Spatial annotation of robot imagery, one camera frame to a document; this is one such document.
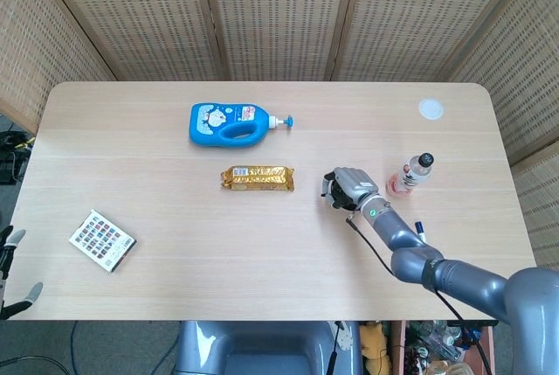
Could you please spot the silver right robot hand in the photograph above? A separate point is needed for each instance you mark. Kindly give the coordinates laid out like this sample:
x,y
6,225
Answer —
x,y
356,180

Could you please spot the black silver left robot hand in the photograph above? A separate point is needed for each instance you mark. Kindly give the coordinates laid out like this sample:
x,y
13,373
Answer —
x,y
5,252

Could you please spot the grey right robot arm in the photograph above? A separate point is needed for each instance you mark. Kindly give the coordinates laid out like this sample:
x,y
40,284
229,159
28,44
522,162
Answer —
x,y
463,276

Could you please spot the clear drink bottle black cap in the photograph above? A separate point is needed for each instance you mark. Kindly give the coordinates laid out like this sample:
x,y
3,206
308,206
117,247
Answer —
x,y
410,176

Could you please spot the blue pump detergent bottle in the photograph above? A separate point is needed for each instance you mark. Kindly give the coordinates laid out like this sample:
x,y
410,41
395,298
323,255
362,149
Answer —
x,y
209,123

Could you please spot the white marker blue cap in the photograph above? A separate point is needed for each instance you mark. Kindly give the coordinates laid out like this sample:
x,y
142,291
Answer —
x,y
420,231

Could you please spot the black floor equipment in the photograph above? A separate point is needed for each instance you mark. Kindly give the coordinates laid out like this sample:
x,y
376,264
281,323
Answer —
x,y
8,169

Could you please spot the colourful printed card box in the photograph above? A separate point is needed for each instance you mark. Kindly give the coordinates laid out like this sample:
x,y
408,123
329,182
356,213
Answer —
x,y
102,239

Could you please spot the gold cookie package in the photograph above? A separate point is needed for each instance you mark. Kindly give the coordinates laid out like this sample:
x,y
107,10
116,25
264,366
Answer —
x,y
257,178

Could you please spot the white plastic cup lid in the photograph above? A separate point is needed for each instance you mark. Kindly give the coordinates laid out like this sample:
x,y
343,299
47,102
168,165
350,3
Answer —
x,y
431,109

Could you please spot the yellow plush toy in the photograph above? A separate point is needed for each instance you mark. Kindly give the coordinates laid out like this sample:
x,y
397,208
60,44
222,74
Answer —
x,y
373,344

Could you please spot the brown wooden crate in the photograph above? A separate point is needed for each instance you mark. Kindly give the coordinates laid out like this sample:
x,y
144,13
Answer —
x,y
396,344

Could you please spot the woven bamboo folding screen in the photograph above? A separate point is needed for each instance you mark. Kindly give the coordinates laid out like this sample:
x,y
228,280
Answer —
x,y
279,21

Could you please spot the grey robot torso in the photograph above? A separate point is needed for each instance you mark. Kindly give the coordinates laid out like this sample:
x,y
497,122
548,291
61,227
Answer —
x,y
262,349

